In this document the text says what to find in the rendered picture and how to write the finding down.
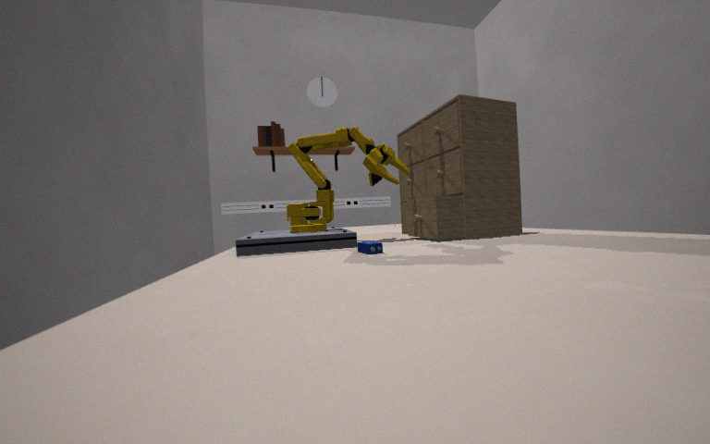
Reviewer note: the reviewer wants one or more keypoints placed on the brown wooden chest of drawers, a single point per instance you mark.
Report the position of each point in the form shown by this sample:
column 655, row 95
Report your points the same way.
column 490, row 166

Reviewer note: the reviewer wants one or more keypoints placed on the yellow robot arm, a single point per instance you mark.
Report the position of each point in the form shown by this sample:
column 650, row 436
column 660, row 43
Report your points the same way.
column 301, row 212

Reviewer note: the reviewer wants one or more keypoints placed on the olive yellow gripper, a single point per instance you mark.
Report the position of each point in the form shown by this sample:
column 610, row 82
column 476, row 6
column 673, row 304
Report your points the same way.
column 378, row 156

